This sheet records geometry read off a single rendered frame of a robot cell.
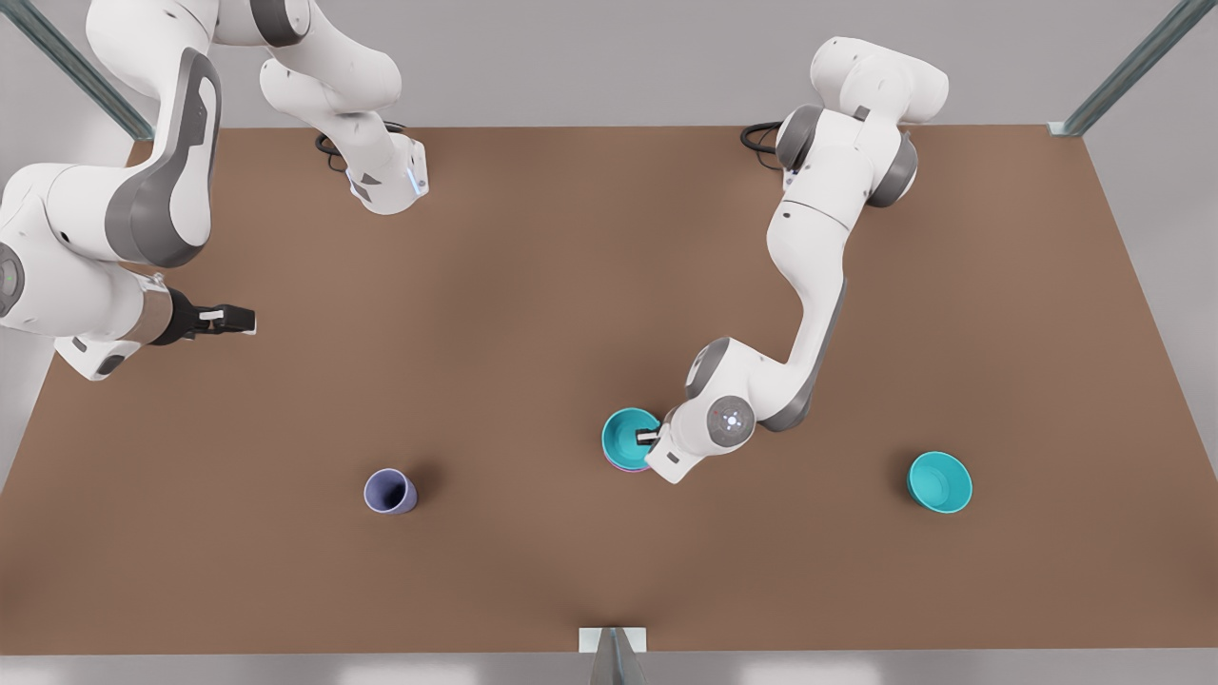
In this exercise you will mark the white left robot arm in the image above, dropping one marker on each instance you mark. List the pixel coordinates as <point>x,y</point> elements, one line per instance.
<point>818,247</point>

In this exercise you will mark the pink bowl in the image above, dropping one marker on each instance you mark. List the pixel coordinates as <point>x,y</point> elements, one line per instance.
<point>628,468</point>

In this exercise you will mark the silver frame post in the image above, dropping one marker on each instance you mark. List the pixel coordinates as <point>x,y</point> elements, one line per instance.
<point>1132,67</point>
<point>76,67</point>
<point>614,652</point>

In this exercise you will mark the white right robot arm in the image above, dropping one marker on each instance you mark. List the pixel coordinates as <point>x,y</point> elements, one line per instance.
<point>162,190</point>

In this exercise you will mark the purple cup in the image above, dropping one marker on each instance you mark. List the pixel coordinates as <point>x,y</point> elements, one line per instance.
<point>388,492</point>

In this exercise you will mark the teal blue bowl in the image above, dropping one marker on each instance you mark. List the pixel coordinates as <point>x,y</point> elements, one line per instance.
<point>623,433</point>
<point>937,480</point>

